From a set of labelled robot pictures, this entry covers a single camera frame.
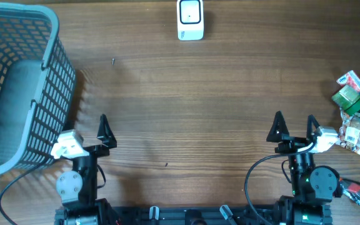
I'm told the right camera cable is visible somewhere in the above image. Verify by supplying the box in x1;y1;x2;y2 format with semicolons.
244;142;317;225

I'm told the hex wrench set packet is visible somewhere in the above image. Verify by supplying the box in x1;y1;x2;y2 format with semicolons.
339;177;360;206

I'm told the camera cable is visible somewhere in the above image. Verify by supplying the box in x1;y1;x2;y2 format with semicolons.
0;162;48;225
244;142;317;225

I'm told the green lid jar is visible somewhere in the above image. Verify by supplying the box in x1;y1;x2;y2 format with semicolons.
331;85;360;116

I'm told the red tissue pack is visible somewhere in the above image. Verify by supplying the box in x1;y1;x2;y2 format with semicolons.
336;70;360;93

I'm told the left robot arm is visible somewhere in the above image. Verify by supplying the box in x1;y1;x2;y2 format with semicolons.
51;114;121;225

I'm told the left camera cable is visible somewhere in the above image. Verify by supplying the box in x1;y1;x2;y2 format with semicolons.
0;162;48;225

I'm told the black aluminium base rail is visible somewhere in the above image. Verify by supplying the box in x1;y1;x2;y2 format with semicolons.
54;205;333;225

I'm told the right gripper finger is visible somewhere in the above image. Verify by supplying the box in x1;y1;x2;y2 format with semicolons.
266;111;289;143
306;114;320;141

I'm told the grey plastic mesh basket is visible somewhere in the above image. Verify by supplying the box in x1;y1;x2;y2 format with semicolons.
0;2;76;175

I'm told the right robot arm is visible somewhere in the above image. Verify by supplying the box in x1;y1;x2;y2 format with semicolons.
266;111;340;224

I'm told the white barcode scanner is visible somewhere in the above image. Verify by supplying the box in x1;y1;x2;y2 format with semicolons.
176;0;204;41

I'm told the cookie snack pouch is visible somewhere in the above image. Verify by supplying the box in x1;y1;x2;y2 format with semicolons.
336;111;360;155

